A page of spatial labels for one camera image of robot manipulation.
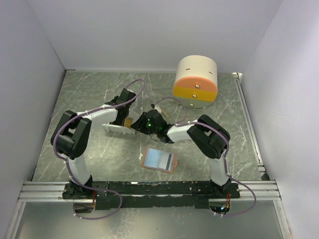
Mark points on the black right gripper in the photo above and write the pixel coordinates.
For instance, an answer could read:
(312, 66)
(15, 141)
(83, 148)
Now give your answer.
(139, 124)

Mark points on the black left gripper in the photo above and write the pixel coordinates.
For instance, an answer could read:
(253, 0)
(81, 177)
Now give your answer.
(115, 99)

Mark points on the white card storage box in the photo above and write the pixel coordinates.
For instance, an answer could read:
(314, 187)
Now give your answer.
(117, 126)

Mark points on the pink leather card holder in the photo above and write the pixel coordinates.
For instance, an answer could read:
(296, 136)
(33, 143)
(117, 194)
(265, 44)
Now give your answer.
(151, 160)

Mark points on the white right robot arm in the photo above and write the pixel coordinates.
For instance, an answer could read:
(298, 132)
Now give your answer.
(210, 137)

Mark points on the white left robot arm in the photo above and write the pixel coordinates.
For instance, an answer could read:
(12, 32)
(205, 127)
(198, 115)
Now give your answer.
(71, 136)

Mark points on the gold card stack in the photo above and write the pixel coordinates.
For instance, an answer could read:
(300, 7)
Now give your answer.
(127, 122)

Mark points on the round white drawer cabinet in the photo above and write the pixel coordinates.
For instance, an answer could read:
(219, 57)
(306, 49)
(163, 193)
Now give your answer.
(195, 83)

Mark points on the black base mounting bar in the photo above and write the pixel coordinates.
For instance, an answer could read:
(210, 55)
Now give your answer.
(151, 194)

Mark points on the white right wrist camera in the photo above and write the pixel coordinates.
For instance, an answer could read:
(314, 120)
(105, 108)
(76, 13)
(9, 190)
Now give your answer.
(156, 107)

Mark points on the aluminium right side rail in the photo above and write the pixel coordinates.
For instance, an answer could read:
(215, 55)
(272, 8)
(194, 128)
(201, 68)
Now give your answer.
(261, 167)

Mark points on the aluminium rail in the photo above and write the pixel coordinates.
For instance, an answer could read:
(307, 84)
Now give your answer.
(261, 167)
(52, 191)

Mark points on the aluminium front rail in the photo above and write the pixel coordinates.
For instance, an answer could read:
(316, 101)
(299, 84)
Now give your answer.
(52, 191)

